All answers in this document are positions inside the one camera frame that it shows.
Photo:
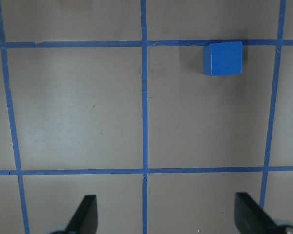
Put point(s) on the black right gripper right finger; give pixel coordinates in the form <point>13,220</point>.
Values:
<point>250,218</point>

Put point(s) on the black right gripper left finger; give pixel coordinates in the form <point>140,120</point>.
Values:
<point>85,218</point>

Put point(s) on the blue wooden block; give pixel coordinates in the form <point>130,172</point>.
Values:
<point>223,58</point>

